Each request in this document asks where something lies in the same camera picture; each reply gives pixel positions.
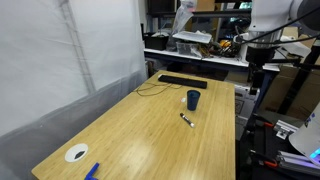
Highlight black marker white cap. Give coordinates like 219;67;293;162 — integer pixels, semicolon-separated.
180;113;195;128

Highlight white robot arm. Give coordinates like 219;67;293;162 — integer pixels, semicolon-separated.
234;0;320;71

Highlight dark blue plastic cup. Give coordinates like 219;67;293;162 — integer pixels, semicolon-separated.
187;90;201;111

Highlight black computer keyboard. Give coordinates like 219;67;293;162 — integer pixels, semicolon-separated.
158;74;207;89

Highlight white workbench shelf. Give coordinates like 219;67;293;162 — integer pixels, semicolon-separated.
143;48;281;73

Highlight black storage box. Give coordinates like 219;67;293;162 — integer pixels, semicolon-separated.
144;33;168;50

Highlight clear plastic storage bin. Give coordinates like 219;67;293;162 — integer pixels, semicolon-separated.
176;42;202;57

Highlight white tray lid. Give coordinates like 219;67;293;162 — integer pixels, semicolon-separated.
173;31;212;44

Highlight clear plastic bag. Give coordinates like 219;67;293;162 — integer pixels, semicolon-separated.
166;0;197;52

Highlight white printed box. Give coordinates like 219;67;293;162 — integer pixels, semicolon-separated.
235;85;259;125

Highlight white plastic curtain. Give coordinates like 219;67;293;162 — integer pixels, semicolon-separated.
0;0;146;180

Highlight blue plastic clamp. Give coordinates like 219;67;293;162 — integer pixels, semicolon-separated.
84;163;100;180

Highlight cardboard box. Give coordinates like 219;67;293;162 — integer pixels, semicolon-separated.
259;26;320;121

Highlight black keyboard cable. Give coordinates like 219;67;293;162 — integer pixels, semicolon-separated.
133;81;183;98

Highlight aluminium extrusion rail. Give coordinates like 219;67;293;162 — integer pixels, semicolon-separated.
276;151;320;177

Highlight black camera tripod arm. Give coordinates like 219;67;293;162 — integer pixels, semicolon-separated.
260;48;319;114

